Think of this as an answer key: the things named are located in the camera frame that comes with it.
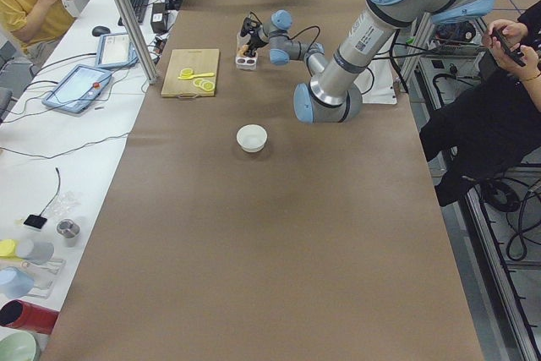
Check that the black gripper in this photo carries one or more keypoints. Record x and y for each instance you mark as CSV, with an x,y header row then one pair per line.
x,y
254,41

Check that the red cylinder bottle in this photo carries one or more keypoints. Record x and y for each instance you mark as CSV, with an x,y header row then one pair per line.
x,y
18,314

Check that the black computer mouse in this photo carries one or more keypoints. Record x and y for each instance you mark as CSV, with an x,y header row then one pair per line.
x,y
100,31

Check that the steel cup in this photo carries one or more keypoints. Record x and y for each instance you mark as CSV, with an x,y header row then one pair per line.
x,y
69,232

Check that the clear plastic egg box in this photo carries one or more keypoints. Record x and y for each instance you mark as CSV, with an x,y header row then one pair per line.
x,y
244,63

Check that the aluminium frame post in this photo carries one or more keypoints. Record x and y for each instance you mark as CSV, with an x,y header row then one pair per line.
x,y
136,36

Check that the black smartphone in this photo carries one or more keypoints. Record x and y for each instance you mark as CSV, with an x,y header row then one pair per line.
x,y
514,54

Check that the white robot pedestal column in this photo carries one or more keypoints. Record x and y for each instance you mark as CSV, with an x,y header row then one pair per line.
x,y
376,83

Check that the small black square pad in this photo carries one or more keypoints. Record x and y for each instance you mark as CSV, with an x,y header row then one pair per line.
x,y
35,221

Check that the person in yellow shirt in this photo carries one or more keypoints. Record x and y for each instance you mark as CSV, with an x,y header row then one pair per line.
x,y
37,25

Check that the pale green bowl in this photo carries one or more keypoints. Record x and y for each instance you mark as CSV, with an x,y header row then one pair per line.
x,y
20,346

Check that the blue teach pendant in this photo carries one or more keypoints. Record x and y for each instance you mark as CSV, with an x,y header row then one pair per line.
x,y
78,89
115,51

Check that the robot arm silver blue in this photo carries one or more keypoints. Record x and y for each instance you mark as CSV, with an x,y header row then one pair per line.
x,y
331,95

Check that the grey plastic cup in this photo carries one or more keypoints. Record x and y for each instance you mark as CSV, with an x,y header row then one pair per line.
x,y
36,252

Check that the blue teach pendant near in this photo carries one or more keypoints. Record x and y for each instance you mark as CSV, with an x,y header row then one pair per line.
x,y
78,89

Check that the wooden cutting board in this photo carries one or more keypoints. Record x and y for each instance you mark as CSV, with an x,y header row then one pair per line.
x,y
200,61

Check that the lemon slice near knife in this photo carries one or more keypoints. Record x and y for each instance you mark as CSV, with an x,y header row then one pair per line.
x,y
186,73

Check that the blue teach pendant far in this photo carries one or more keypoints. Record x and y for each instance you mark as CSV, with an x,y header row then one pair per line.
x,y
115,51

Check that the white bowl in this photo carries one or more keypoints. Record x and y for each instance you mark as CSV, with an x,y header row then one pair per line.
x,y
251,138

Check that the person in black shirt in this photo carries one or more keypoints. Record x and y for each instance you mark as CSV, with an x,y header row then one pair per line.
x,y
494,125

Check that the black power adapter box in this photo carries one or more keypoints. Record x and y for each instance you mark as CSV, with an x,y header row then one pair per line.
x,y
159,18

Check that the brown egg from bowl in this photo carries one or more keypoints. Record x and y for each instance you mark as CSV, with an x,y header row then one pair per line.
x,y
244,51

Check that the yellow plastic cup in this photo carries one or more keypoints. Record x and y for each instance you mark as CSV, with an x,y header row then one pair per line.
x,y
8,248

